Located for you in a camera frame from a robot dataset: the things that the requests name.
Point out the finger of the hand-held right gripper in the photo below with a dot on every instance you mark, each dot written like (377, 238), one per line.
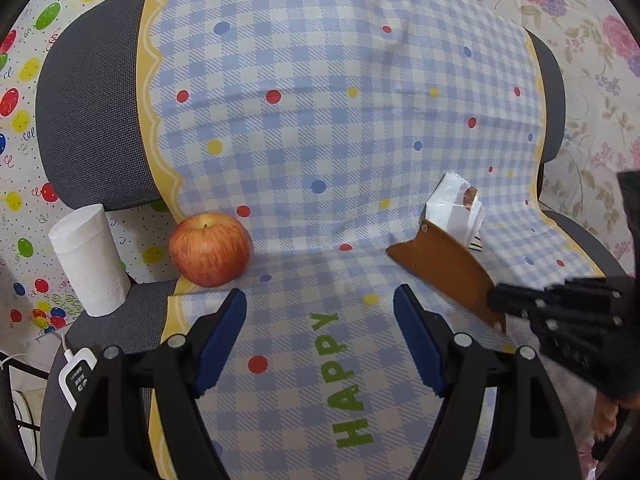
(550, 293)
(545, 316)

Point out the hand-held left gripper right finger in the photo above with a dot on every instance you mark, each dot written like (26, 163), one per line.
(420, 345)

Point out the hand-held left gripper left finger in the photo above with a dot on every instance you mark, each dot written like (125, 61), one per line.
(220, 345)

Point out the brown cat-shaped leather pouch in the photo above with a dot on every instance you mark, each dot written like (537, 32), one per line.
(445, 270)

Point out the person's right hand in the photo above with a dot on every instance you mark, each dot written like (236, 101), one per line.
(605, 415)

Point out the red apple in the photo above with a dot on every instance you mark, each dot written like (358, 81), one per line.
(210, 250)

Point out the pink plastic bag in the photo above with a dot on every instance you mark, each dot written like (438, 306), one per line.
(587, 465)

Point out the white tissue packet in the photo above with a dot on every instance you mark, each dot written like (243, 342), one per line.
(450, 210)

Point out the white power bank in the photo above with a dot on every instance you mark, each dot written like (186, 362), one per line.
(77, 377)

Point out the white toilet paper roll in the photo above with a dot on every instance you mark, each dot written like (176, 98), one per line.
(90, 265)

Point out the floral print backdrop sheet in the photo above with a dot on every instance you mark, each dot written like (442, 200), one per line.
(590, 85)

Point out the blue checked dotted cloth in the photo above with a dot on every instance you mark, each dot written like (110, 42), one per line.
(325, 110)

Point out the grey office chair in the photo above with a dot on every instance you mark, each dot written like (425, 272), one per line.
(90, 110)

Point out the balloon print backdrop sheet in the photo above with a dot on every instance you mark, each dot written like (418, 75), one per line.
(25, 160)

